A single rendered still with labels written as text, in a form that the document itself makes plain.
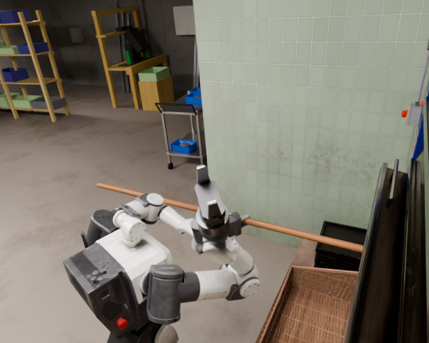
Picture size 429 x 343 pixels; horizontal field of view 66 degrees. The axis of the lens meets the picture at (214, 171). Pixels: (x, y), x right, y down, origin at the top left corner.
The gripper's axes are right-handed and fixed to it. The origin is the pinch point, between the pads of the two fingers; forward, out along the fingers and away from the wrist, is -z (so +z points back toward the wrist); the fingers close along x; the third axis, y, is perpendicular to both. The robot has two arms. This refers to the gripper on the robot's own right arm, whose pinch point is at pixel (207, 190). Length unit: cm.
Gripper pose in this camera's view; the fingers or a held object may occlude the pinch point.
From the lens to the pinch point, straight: 79.2
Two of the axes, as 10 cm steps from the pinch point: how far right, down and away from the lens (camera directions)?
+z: 1.0, 6.1, 7.8
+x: -2.6, -7.4, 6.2
